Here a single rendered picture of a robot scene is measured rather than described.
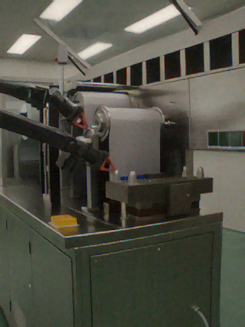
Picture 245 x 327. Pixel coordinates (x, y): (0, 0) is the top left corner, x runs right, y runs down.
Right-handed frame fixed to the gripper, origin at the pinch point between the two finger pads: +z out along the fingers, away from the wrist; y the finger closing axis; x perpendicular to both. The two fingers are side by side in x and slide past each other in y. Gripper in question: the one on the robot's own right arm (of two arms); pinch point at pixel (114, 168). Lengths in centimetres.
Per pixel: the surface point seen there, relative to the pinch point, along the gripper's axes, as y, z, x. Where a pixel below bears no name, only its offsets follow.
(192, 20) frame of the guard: 14, -5, 68
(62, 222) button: 13.4, -15.6, -27.0
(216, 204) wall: -208, 264, 70
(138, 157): 0.2, 7.6, 9.4
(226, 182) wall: -190, 249, 96
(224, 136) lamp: 30.5, 19.7, 25.9
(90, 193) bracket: -7.9, -0.6, -11.6
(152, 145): 0.2, 11.2, 16.7
